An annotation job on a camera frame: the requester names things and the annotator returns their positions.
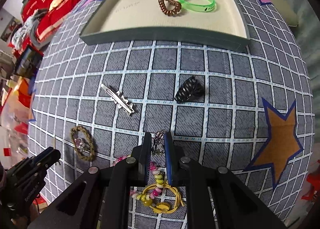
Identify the purple crystal charm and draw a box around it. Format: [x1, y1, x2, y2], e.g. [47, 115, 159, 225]
[151, 130, 166, 156]

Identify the pastel bead bracelet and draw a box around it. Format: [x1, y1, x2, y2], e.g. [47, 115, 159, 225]
[112, 155, 166, 201]

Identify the pink crystal pendant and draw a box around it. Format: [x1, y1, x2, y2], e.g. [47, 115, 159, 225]
[74, 137, 88, 152]

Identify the braided rope hair ring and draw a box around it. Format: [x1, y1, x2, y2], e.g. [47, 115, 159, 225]
[70, 125, 97, 162]

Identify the brown spiral hair tie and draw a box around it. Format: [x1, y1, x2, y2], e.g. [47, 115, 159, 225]
[157, 0, 182, 18]

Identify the green translucent bracelet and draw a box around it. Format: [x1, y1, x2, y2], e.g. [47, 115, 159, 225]
[177, 0, 217, 13]

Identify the silver hair clip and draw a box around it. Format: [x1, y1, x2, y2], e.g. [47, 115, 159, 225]
[100, 83, 135, 116]

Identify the grey checked tablecloth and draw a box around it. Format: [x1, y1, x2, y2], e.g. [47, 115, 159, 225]
[28, 0, 315, 220]

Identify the grey knitted scarf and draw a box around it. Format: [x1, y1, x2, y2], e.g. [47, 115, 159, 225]
[11, 9, 48, 50]

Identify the shallow cream tray box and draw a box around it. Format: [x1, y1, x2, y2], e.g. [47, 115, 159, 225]
[80, 0, 250, 52]

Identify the yellow elastic hair tie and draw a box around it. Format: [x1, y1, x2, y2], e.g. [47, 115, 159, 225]
[141, 183, 186, 214]

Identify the black spiral hair tie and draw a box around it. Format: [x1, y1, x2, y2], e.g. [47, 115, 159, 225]
[174, 76, 205, 104]

